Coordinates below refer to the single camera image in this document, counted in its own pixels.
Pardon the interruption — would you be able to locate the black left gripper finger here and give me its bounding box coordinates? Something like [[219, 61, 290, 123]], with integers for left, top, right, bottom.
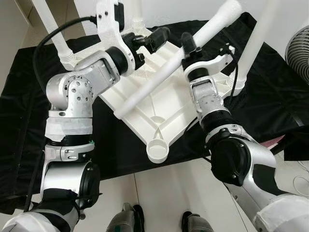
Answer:
[[142, 27, 171, 54]]

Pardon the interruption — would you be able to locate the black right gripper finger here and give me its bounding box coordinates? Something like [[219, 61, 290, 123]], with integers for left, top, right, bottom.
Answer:
[[180, 32, 198, 58]]

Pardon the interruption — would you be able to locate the white plastic table leg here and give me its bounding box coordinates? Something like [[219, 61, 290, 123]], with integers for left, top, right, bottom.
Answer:
[[30, 0, 78, 69], [114, 0, 243, 119], [130, 0, 145, 32], [231, 0, 281, 92]]

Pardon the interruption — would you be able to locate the white plastic table top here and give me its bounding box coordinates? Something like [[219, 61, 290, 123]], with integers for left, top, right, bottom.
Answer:
[[60, 24, 247, 164]]

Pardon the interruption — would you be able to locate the black tablecloth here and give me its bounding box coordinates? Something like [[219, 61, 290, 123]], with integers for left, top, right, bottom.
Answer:
[[0, 12, 309, 213]]

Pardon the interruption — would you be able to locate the white round fan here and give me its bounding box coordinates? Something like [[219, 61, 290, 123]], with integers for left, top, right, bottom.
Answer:
[[285, 24, 309, 73]]

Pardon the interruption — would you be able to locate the pink cloth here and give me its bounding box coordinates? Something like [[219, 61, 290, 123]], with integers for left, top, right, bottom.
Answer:
[[266, 135, 285, 148]]

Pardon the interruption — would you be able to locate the grey left robot foot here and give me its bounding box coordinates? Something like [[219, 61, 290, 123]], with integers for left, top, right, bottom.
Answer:
[[105, 203, 144, 232]]

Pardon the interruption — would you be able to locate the grey robot foot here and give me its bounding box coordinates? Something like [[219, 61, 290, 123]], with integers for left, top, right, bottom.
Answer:
[[181, 211, 215, 232], [105, 203, 144, 232]]

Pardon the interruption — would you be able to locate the grey right robot foot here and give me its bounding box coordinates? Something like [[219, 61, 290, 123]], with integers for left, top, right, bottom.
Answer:
[[181, 211, 215, 232]]

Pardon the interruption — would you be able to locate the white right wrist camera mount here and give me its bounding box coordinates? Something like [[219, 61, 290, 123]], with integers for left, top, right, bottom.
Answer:
[[183, 46, 237, 80]]

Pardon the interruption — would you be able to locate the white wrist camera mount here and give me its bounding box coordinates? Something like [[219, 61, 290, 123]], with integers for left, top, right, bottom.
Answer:
[[95, 0, 136, 66], [183, 46, 237, 80]]

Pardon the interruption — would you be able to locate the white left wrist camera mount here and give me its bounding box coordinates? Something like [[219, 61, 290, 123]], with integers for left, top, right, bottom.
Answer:
[[95, 0, 136, 66]]

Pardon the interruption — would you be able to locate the white floor cable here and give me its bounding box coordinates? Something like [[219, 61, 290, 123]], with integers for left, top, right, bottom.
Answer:
[[292, 176, 309, 196]]

